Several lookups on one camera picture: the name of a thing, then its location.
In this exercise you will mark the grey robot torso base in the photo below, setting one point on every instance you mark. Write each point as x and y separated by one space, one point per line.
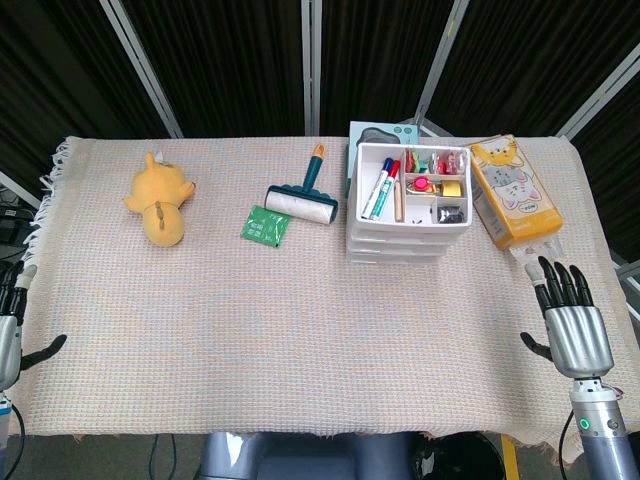
300 457

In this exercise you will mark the pink round item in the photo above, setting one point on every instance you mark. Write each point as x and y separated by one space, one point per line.
422 184

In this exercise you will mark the clear drawer holding dark items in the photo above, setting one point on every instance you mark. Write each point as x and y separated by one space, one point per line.
400 237

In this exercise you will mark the yellow cat print tissue pack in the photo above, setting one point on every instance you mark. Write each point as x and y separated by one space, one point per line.
515 195

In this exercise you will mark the green sachet packet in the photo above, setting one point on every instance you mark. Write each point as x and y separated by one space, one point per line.
265 225

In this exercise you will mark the teal product box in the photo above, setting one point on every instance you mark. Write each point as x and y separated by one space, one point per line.
380 132

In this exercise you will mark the clear drawer with round knob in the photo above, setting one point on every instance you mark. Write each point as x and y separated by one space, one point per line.
390 259

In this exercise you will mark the wooden stick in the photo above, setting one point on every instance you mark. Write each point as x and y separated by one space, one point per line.
398 205

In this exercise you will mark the black binder clips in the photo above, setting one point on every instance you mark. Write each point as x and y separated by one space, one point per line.
450 214

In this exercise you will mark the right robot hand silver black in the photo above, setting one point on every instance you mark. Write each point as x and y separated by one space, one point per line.
580 340

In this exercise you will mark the black trash bin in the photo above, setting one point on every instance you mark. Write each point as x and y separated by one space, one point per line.
457 460

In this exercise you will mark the yellow plush toy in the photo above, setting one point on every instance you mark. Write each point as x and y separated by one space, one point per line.
160 200

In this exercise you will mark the black folding screen partition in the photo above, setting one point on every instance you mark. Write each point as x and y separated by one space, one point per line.
225 65

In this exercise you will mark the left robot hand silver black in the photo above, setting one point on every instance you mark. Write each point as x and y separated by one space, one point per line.
9 345

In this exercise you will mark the beige woven tablecloth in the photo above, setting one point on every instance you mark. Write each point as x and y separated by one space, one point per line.
280 325

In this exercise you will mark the red cap whiteboard marker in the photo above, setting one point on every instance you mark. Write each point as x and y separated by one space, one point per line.
386 192

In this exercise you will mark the blue cap whiteboard marker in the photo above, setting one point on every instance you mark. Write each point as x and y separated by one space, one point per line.
377 187

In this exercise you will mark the brass padlock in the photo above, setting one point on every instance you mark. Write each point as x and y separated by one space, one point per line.
451 188

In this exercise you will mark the white desktop drawer organizer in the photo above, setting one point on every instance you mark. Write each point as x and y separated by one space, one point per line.
370 180

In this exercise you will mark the clear drawer holding white item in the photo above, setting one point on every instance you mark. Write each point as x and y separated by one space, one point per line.
395 249

